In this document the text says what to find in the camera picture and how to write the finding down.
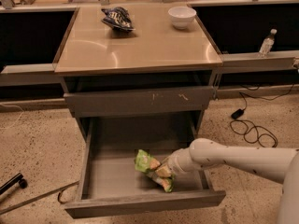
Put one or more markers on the closed top drawer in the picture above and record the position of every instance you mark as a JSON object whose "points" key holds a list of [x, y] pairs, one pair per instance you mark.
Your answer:
{"points": [[138, 102]]}

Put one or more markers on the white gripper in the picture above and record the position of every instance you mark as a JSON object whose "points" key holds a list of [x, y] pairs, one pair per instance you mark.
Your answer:
{"points": [[173, 163]]}

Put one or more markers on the open middle drawer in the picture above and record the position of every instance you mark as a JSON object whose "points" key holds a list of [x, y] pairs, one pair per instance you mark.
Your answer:
{"points": [[111, 186]]}

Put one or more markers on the grey drawer cabinet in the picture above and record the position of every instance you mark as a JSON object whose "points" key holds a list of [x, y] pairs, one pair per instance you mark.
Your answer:
{"points": [[154, 55]]}

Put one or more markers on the clear plastic water bottle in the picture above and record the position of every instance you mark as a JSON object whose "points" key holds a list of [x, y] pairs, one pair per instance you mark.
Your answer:
{"points": [[268, 43]]}

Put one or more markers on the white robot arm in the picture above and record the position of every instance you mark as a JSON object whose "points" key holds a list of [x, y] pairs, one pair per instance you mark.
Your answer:
{"points": [[277, 164]]}

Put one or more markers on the blue chip bag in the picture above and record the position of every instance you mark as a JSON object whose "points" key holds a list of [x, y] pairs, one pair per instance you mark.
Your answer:
{"points": [[117, 18]]}

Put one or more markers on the white bowl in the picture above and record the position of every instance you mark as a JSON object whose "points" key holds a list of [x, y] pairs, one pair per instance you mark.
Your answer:
{"points": [[181, 17]]}

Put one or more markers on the green rice chip bag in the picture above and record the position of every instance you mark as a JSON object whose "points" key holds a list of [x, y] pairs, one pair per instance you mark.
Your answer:
{"points": [[147, 164]]}

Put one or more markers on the black chair caster leg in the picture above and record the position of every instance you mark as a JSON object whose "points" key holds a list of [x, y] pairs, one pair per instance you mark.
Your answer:
{"points": [[16, 179]]}

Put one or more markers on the grey window ledge rail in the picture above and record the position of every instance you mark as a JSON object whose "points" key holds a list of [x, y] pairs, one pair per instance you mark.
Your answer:
{"points": [[28, 74]]}

